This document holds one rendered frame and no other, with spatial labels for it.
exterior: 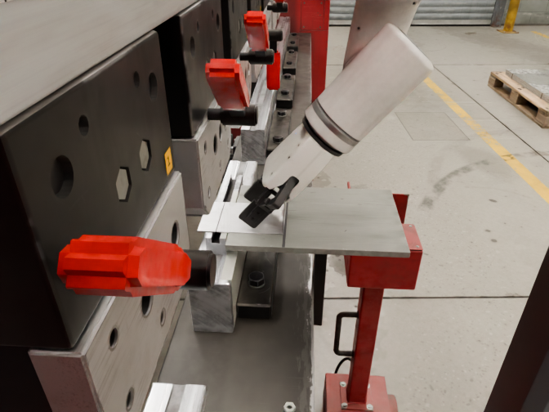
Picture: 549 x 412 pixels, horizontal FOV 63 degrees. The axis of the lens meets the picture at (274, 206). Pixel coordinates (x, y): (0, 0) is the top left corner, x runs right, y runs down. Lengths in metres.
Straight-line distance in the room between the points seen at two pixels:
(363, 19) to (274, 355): 0.48
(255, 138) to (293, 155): 0.53
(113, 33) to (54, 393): 0.15
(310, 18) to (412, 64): 2.23
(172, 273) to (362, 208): 0.61
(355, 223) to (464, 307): 1.48
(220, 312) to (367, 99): 0.36
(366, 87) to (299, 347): 0.37
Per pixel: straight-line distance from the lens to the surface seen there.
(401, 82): 0.59
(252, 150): 1.14
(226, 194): 0.79
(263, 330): 0.70
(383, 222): 0.72
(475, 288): 2.27
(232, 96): 0.32
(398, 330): 1.96
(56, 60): 0.18
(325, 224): 0.70
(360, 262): 1.06
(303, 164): 0.61
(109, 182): 0.20
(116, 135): 0.21
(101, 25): 0.21
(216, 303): 0.66
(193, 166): 0.36
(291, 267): 0.81
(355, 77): 0.59
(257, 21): 0.50
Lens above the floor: 1.39
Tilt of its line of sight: 31 degrees down
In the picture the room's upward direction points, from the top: straight up
